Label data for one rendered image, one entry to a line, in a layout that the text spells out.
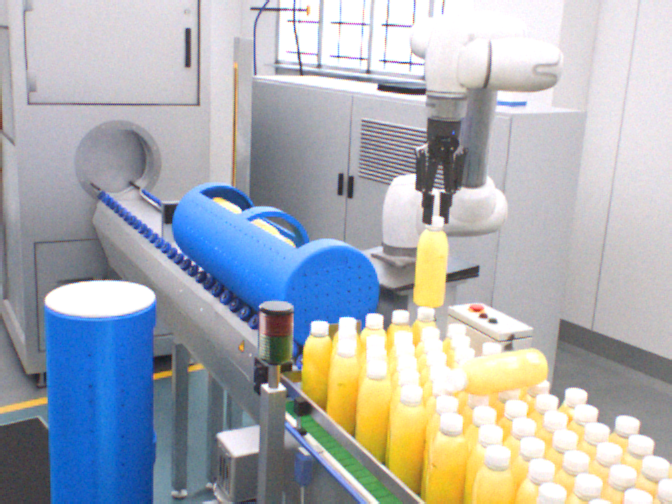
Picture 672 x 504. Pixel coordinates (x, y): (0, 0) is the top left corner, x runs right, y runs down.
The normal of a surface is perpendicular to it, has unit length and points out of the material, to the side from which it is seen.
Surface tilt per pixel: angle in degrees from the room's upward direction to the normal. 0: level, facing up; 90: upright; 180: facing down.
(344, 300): 90
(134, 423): 90
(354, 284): 90
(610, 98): 90
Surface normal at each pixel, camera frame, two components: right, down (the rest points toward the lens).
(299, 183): -0.80, 0.11
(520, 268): 0.59, 0.24
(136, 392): 0.79, 0.20
